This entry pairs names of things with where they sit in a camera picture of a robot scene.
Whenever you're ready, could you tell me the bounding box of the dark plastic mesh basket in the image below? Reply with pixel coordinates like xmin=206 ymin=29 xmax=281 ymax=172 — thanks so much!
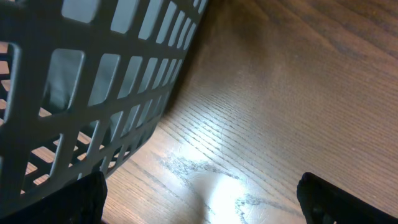
xmin=1 ymin=1 xmax=208 ymax=218

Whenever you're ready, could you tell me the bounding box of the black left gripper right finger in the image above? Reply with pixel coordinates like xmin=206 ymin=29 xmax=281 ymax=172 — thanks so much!
xmin=297 ymin=172 xmax=397 ymax=224

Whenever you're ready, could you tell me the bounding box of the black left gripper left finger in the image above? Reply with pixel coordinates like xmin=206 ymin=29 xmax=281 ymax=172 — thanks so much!
xmin=1 ymin=171 xmax=108 ymax=224

